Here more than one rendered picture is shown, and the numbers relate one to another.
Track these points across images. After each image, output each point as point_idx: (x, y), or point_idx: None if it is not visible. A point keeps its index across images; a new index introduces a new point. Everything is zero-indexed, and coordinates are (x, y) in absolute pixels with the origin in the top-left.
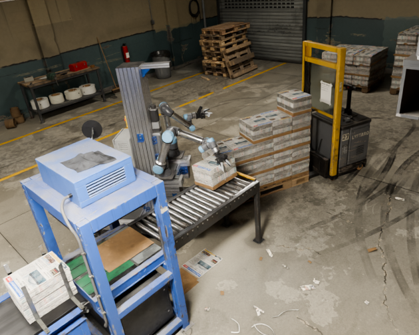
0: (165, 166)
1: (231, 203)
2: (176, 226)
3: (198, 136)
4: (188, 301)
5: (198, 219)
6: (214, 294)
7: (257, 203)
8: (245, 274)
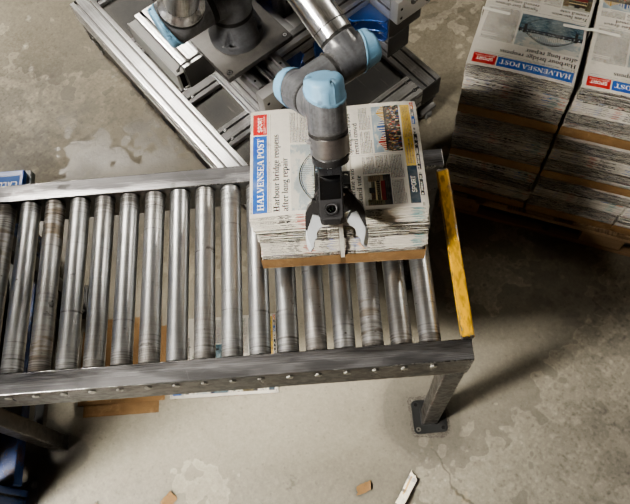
0: (216, 22)
1: (271, 378)
2: (9, 336)
3: (321, 9)
4: (85, 446)
5: (87, 368)
6: (149, 486)
7: (441, 386)
8: (274, 501)
